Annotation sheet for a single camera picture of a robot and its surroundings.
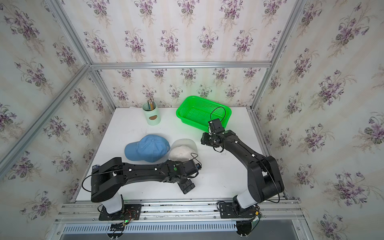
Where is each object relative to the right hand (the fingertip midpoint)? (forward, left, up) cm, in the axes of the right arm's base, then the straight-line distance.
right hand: (205, 140), depth 89 cm
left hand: (-22, +9, -9) cm, 26 cm away
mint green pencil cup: (+19, +36, -1) cm, 41 cm away
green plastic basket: (+33, +4, -11) cm, 35 cm away
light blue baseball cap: (-6, +32, -1) cm, 33 cm away
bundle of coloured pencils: (+25, +37, +6) cm, 46 cm away
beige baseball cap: (-7, +13, -1) cm, 15 cm away
